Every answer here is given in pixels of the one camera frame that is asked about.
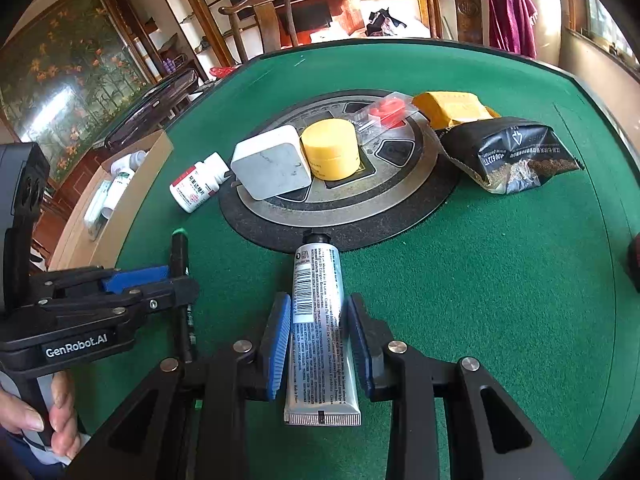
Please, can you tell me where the person's left hand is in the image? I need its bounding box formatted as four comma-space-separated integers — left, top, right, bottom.
0, 370, 82, 460

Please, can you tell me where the yellow snack packet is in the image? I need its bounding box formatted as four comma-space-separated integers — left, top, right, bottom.
412, 91, 499, 130

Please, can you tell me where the wooden chair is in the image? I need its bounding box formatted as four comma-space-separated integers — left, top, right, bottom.
425, 0, 489, 47
218, 0, 299, 63

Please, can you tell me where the clear bag with red item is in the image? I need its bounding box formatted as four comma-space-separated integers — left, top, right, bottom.
350, 92, 418, 146

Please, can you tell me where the round mahjong table centre console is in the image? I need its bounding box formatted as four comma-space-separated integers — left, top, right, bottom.
219, 112, 460, 252

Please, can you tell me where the dark clothes pile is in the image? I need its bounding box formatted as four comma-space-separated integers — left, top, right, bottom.
364, 9, 407, 37

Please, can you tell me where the wooden shelving unit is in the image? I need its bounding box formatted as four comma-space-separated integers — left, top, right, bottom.
128, 0, 229, 81

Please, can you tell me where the white square box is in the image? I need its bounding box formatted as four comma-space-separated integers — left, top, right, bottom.
231, 125, 311, 200

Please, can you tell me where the black snack bag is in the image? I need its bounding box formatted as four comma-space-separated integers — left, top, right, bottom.
439, 117, 582, 195

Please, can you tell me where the silver cream tube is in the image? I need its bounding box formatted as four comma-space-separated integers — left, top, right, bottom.
283, 231, 361, 427

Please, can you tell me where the wooden chair left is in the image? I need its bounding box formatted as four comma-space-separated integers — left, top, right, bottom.
218, 0, 299, 63

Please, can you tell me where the white green tube in box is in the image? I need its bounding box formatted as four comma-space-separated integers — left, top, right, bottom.
84, 172, 134, 240

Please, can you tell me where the dark glossy side table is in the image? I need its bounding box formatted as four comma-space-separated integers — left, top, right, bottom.
93, 66, 198, 153

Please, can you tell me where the red black canister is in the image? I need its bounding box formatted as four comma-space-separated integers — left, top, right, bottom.
627, 234, 640, 292

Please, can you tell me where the white red-label pill bottle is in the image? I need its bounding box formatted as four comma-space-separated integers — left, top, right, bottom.
169, 153, 230, 214

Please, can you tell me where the white bottle in box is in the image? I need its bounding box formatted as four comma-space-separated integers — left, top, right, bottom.
110, 151, 146, 177

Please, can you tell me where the wooden chair right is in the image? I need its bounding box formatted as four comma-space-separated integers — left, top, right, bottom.
425, 0, 489, 47

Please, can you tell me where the magenta cloth on chair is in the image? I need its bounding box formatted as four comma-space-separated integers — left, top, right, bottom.
487, 0, 538, 58

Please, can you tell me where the floral painting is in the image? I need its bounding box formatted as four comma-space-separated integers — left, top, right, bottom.
1, 0, 149, 183

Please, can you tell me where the black green-tipped pen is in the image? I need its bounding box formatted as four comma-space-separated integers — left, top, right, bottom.
169, 228, 196, 364

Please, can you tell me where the red plastic item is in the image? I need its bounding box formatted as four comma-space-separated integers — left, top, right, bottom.
209, 65, 239, 79

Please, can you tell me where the cardboard box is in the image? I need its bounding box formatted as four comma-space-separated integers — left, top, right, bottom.
49, 129, 174, 271

